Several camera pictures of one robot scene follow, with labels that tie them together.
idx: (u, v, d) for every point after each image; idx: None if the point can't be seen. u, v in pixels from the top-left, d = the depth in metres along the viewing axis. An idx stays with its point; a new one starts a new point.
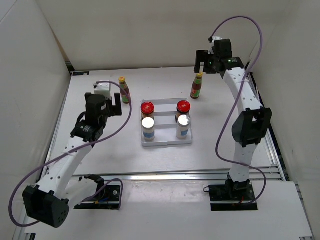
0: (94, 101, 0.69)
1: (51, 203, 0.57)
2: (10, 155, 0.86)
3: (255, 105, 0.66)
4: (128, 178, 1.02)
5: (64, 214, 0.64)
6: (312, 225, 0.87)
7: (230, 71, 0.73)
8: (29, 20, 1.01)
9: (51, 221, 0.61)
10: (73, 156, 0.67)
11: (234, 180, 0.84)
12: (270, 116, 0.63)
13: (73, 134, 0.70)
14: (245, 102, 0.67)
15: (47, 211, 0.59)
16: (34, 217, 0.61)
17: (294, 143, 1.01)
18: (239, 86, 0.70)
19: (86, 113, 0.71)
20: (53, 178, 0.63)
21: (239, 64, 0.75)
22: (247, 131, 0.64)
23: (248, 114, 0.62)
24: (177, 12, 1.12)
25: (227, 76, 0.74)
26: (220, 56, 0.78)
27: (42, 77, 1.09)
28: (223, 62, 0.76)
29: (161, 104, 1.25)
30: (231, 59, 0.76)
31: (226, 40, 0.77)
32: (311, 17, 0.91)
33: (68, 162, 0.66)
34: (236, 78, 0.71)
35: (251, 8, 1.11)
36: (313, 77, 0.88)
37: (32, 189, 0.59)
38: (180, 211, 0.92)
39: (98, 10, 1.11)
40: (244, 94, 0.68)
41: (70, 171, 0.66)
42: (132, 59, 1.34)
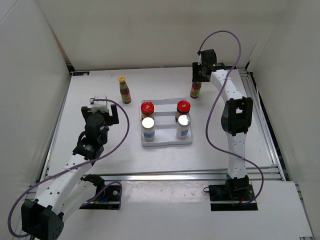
0: (93, 123, 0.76)
1: (48, 219, 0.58)
2: (11, 155, 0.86)
3: (237, 96, 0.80)
4: (128, 178, 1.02)
5: (58, 230, 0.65)
6: (313, 225, 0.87)
7: (216, 72, 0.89)
8: (29, 20, 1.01)
9: (45, 236, 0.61)
10: (72, 173, 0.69)
11: (233, 177, 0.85)
12: (252, 104, 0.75)
13: (75, 152, 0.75)
14: (228, 94, 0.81)
15: (43, 227, 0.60)
16: (28, 230, 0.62)
17: (294, 143, 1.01)
18: (223, 83, 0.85)
19: (86, 133, 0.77)
20: (52, 193, 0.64)
21: (223, 67, 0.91)
22: (233, 119, 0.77)
23: (232, 103, 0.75)
24: (177, 11, 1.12)
25: (213, 77, 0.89)
26: (206, 63, 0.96)
27: (42, 77, 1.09)
28: (209, 66, 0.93)
29: (161, 104, 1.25)
30: (215, 64, 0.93)
31: (211, 50, 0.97)
32: (310, 17, 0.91)
33: (68, 178, 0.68)
34: (220, 77, 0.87)
35: (251, 8, 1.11)
36: (313, 77, 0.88)
37: (30, 203, 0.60)
38: (181, 211, 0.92)
39: (98, 10, 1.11)
40: (228, 88, 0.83)
41: (69, 188, 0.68)
42: (132, 59, 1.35)
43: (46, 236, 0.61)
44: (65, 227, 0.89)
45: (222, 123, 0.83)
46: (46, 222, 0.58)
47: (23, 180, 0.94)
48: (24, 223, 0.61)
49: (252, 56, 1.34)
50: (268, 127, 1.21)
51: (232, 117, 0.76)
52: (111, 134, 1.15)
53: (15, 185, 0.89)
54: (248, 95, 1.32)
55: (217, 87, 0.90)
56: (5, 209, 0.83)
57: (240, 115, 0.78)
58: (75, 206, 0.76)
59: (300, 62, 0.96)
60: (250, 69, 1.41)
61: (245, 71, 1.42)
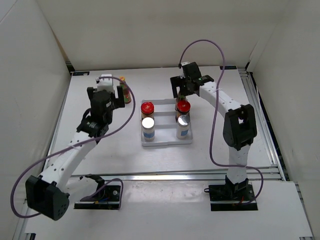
0: (98, 100, 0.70)
1: (52, 195, 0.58)
2: (11, 156, 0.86)
3: (235, 105, 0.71)
4: (128, 178, 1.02)
5: (63, 207, 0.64)
6: (313, 225, 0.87)
7: (204, 86, 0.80)
8: (29, 21, 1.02)
9: (49, 213, 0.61)
10: (76, 151, 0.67)
11: (234, 182, 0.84)
12: (253, 111, 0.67)
13: (79, 130, 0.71)
14: (225, 105, 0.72)
15: (47, 205, 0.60)
16: (33, 207, 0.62)
17: (294, 143, 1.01)
18: (215, 95, 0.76)
19: (92, 110, 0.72)
20: (56, 169, 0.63)
21: (210, 79, 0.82)
22: (238, 132, 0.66)
23: (232, 115, 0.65)
24: (177, 12, 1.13)
25: (202, 91, 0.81)
26: (191, 78, 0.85)
27: (42, 77, 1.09)
28: (195, 81, 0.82)
29: (161, 104, 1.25)
30: (201, 78, 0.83)
31: (193, 63, 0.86)
32: (310, 17, 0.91)
33: (73, 154, 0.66)
34: (210, 90, 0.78)
35: (251, 7, 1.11)
36: (313, 77, 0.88)
37: (35, 179, 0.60)
38: (180, 211, 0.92)
39: (98, 10, 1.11)
40: (223, 100, 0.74)
41: (73, 165, 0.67)
42: (132, 58, 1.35)
43: (51, 214, 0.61)
44: (65, 227, 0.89)
45: (226, 140, 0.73)
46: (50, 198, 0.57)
47: (23, 180, 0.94)
48: (29, 200, 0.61)
49: (252, 56, 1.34)
50: (268, 127, 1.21)
51: (236, 130, 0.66)
52: (111, 133, 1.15)
53: (15, 185, 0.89)
54: (248, 95, 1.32)
55: (209, 101, 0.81)
56: (5, 209, 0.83)
57: (243, 125, 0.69)
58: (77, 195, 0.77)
59: (300, 62, 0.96)
60: (250, 69, 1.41)
61: (245, 71, 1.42)
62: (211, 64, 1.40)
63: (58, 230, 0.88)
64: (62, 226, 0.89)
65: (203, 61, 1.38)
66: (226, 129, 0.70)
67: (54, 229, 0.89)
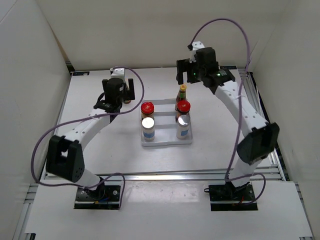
0: (112, 84, 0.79)
1: (75, 151, 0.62)
2: (11, 155, 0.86)
3: (259, 122, 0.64)
4: (128, 178, 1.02)
5: (80, 170, 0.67)
6: (313, 225, 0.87)
7: (223, 87, 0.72)
8: (29, 21, 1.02)
9: (68, 173, 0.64)
10: (95, 120, 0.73)
11: (236, 186, 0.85)
12: (276, 131, 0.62)
13: (96, 108, 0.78)
14: (248, 120, 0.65)
15: (68, 163, 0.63)
16: (52, 168, 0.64)
17: (294, 143, 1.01)
18: (237, 103, 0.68)
19: (106, 93, 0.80)
20: (78, 132, 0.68)
21: (230, 78, 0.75)
22: (255, 151, 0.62)
23: (255, 135, 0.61)
24: (177, 12, 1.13)
25: (221, 93, 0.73)
26: (207, 70, 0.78)
27: (42, 77, 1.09)
28: (213, 76, 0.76)
29: (161, 104, 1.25)
30: (220, 73, 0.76)
31: (211, 51, 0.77)
32: (310, 17, 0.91)
33: (92, 122, 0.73)
34: (231, 94, 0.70)
35: (251, 8, 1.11)
36: (313, 77, 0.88)
37: (58, 137, 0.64)
38: (180, 211, 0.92)
39: (98, 10, 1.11)
40: (246, 112, 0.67)
41: (90, 133, 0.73)
42: (132, 58, 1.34)
43: (69, 174, 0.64)
44: (65, 227, 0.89)
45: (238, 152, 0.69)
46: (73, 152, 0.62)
47: (23, 180, 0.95)
48: (50, 160, 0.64)
49: (252, 56, 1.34)
50: None
51: (255, 150, 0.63)
52: (112, 134, 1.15)
53: (15, 185, 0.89)
54: (248, 95, 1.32)
55: (227, 105, 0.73)
56: (5, 209, 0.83)
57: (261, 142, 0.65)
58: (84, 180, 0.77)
59: (300, 62, 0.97)
60: (250, 69, 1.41)
61: (245, 71, 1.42)
62: None
63: (58, 231, 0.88)
64: (61, 226, 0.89)
65: None
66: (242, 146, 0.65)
67: (53, 229, 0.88)
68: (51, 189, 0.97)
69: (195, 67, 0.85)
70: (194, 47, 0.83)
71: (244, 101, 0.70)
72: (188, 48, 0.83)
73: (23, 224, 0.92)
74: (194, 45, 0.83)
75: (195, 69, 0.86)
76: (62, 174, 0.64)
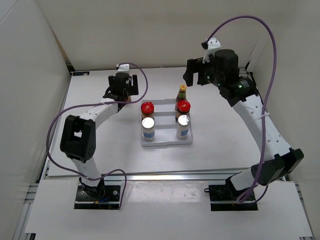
0: (120, 77, 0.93)
1: (90, 127, 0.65)
2: (11, 155, 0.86)
3: (283, 147, 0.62)
4: (128, 178, 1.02)
5: (90, 151, 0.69)
6: (313, 225, 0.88)
7: (245, 102, 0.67)
8: (29, 21, 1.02)
9: (82, 150, 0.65)
10: (106, 106, 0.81)
11: (238, 189, 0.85)
12: (299, 160, 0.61)
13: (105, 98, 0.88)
14: (271, 145, 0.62)
15: (82, 140, 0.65)
16: (66, 146, 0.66)
17: (294, 143, 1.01)
18: (260, 123, 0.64)
19: (114, 85, 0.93)
20: (91, 113, 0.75)
21: (253, 91, 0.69)
22: (274, 177, 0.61)
23: (279, 166, 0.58)
24: (177, 12, 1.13)
25: (241, 108, 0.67)
26: (225, 78, 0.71)
27: (42, 77, 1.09)
28: (233, 87, 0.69)
29: (161, 104, 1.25)
30: (242, 84, 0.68)
31: (233, 57, 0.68)
32: (310, 18, 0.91)
33: (103, 107, 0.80)
34: (253, 112, 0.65)
35: (251, 8, 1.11)
36: (313, 77, 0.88)
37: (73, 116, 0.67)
38: (180, 211, 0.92)
39: (98, 10, 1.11)
40: (269, 135, 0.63)
41: (100, 117, 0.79)
42: (132, 58, 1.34)
43: (82, 150, 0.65)
44: (65, 227, 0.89)
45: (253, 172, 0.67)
46: (88, 130, 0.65)
47: (23, 180, 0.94)
48: (64, 138, 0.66)
49: (252, 56, 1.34)
50: None
51: (275, 176, 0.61)
52: (112, 135, 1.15)
53: (15, 185, 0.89)
54: None
55: (246, 121, 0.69)
56: (5, 209, 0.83)
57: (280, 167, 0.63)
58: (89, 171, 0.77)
59: (300, 62, 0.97)
60: (250, 69, 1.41)
61: (245, 71, 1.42)
62: None
63: (58, 231, 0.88)
64: (61, 226, 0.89)
65: None
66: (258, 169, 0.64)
67: (53, 229, 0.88)
68: (51, 189, 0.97)
69: (210, 70, 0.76)
70: (209, 46, 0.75)
71: (268, 120, 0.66)
72: (203, 45, 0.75)
73: (23, 224, 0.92)
74: (210, 43, 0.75)
75: (209, 72, 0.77)
76: (73, 153, 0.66)
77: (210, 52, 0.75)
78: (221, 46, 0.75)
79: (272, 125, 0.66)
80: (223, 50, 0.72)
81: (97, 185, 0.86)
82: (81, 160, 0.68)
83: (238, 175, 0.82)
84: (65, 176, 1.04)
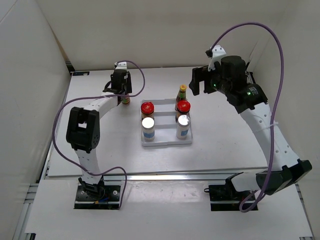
0: (119, 72, 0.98)
1: (95, 118, 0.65)
2: (11, 155, 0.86)
3: (291, 159, 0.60)
4: (128, 178, 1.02)
5: (96, 141, 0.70)
6: (313, 225, 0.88)
7: (254, 110, 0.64)
8: (30, 21, 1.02)
9: (87, 140, 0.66)
10: (107, 98, 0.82)
11: (238, 190, 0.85)
12: (308, 172, 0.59)
13: (105, 91, 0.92)
14: (280, 156, 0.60)
15: (88, 129, 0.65)
16: (72, 137, 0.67)
17: (294, 143, 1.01)
18: (269, 133, 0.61)
19: (113, 80, 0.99)
20: (94, 105, 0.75)
21: (262, 99, 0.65)
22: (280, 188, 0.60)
23: (286, 179, 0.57)
24: (177, 12, 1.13)
25: (249, 115, 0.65)
26: (233, 85, 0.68)
27: (42, 77, 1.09)
28: (241, 94, 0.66)
29: (161, 104, 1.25)
30: (250, 91, 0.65)
31: (241, 63, 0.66)
32: (310, 18, 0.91)
33: (105, 99, 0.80)
34: (261, 121, 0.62)
35: (251, 8, 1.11)
36: (314, 77, 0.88)
37: (77, 109, 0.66)
38: (181, 211, 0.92)
39: (98, 10, 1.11)
40: (277, 146, 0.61)
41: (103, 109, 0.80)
42: (132, 58, 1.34)
43: (88, 140, 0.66)
44: (65, 227, 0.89)
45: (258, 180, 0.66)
46: (93, 120, 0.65)
47: (23, 180, 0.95)
48: (70, 129, 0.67)
49: (252, 56, 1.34)
50: None
51: (280, 187, 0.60)
52: (112, 134, 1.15)
53: (15, 185, 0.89)
54: None
55: (253, 129, 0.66)
56: (4, 210, 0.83)
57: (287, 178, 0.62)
58: (93, 165, 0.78)
59: (300, 62, 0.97)
60: (250, 69, 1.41)
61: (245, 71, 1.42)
62: None
63: (57, 231, 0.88)
64: (61, 227, 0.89)
65: (203, 61, 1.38)
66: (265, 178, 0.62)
67: (53, 230, 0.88)
68: (51, 189, 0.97)
69: (217, 78, 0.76)
70: (214, 54, 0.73)
71: (276, 129, 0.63)
72: (207, 54, 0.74)
73: (23, 224, 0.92)
74: (214, 50, 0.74)
75: (216, 80, 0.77)
76: (79, 143, 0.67)
77: (215, 59, 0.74)
78: (226, 53, 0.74)
79: (281, 134, 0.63)
80: (230, 56, 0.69)
81: (97, 183, 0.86)
82: (86, 150, 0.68)
83: (240, 175, 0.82)
84: (64, 176, 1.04)
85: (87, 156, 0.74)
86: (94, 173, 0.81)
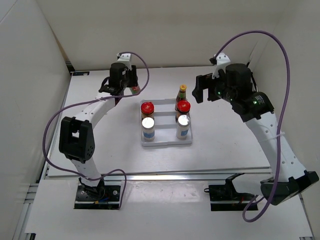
0: (116, 67, 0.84)
1: (87, 130, 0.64)
2: (10, 156, 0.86)
3: (298, 170, 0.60)
4: (129, 178, 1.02)
5: (90, 149, 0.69)
6: (313, 225, 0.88)
7: (260, 120, 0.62)
8: (29, 21, 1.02)
9: (81, 152, 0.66)
10: (102, 102, 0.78)
11: (238, 191, 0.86)
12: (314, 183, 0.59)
13: (101, 91, 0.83)
14: (286, 167, 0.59)
15: (80, 141, 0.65)
16: (65, 147, 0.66)
17: (294, 143, 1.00)
18: (275, 143, 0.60)
19: (110, 77, 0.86)
20: (87, 113, 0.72)
21: (268, 108, 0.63)
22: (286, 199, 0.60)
23: (293, 191, 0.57)
24: (177, 12, 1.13)
25: (255, 125, 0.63)
26: (238, 93, 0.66)
27: (42, 77, 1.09)
28: (247, 103, 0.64)
29: (162, 104, 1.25)
30: (256, 100, 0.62)
31: (246, 70, 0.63)
32: (310, 17, 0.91)
33: (99, 104, 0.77)
34: (268, 131, 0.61)
35: (251, 8, 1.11)
36: (314, 77, 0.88)
37: (68, 120, 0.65)
38: (180, 211, 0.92)
39: (98, 10, 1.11)
40: (283, 156, 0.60)
41: (98, 114, 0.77)
42: (132, 58, 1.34)
43: (81, 151, 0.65)
44: (65, 227, 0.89)
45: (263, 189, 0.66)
46: (85, 131, 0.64)
47: (23, 180, 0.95)
48: (63, 140, 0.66)
49: (252, 56, 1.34)
50: None
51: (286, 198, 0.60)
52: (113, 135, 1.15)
53: (15, 185, 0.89)
54: None
55: (258, 137, 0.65)
56: (4, 210, 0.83)
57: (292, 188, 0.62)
58: (91, 171, 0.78)
59: (300, 62, 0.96)
60: (250, 69, 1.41)
61: None
62: (211, 64, 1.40)
63: (57, 231, 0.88)
64: (61, 227, 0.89)
65: (203, 61, 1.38)
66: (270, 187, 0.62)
67: (53, 230, 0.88)
68: (51, 189, 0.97)
69: (221, 86, 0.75)
70: (218, 61, 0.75)
71: (283, 139, 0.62)
72: (212, 61, 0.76)
73: (23, 224, 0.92)
74: (219, 58, 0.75)
75: (220, 88, 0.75)
76: (73, 153, 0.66)
77: (219, 67, 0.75)
78: (230, 61, 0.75)
79: (287, 144, 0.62)
80: (235, 63, 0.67)
81: (97, 185, 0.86)
82: (80, 160, 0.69)
83: (242, 177, 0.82)
84: (65, 176, 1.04)
85: (82, 165, 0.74)
86: (90, 177, 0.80)
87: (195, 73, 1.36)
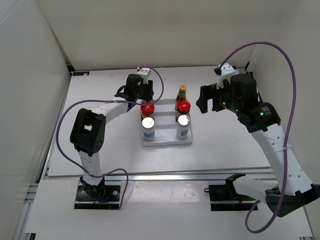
0: (133, 78, 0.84)
1: (100, 122, 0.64)
2: (10, 156, 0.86)
3: (304, 183, 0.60)
4: (132, 178, 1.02)
5: (100, 143, 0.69)
6: (313, 225, 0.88)
7: (266, 132, 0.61)
8: (30, 20, 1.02)
9: (90, 143, 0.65)
10: (117, 104, 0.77)
11: (238, 191, 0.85)
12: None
13: (116, 96, 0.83)
14: (293, 181, 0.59)
15: (92, 133, 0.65)
16: (76, 138, 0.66)
17: (294, 143, 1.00)
18: (282, 156, 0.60)
19: (126, 86, 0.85)
20: (102, 109, 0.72)
21: (275, 119, 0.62)
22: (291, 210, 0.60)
23: (299, 204, 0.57)
24: (177, 12, 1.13)
25: (261, 136, 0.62)
26: (243, 104, 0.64)
27: (41, 77, 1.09)
28: (253, 114, 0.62)
29: (162, 104, 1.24)
30: (263, 111, 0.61)
31: (251, 82, 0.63)
32: (310, 17, 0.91)
33: (114, 105, 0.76)
34: (274, 143, 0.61)
35: (251, 8, 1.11)
36: (314, 76, 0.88)
37: (84, 110, 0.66)
38: (180, 211, 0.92)
39: (98, 10, 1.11)
40: (290, 170, 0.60)
41: (111, 114, 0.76)
42: (132, 58, 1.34)
43: (91, 143, 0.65)
44: (65, 227, 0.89)
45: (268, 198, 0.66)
46: (98, 123, 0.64)
47: (23, 179, 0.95)
48: (75, 130, 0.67)
49: (252, 56, 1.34)
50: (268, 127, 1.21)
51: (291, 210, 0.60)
52: (115, 136, 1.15)
53: (16, 185, 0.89)
54: None
55: (263, 148, 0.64)
56: (4, 210, 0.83)
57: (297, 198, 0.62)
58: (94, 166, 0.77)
59: (300, 62, 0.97)
60: (250, 69, 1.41)
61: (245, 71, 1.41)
62: (211, 64, 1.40)
63: (57, 231, 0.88)
64: (61, 227, 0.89)
65: (203, 61, 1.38)
66: (276, 199, 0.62)
67: (53, 229, 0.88)
68: (51, 189, 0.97)
69: (225, 96, 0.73)
70: (223, 72, 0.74)
71: (289, 152, 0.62)
72: (216, 71, 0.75)
73: (23, 224, 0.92)
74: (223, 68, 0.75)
75: (225, 98, 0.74)
76: (82, 145, 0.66)
77: (224, 77, 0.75)
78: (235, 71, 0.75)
79: (293, 157, 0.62)
80: (241, 74, 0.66)
81: (97, 185, 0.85)
82: (88, 152, 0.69)
83: (241, 179, 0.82)
84: (64, 176, 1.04)
85: (89, 159, 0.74)
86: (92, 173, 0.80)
87: (195, 73, 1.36)
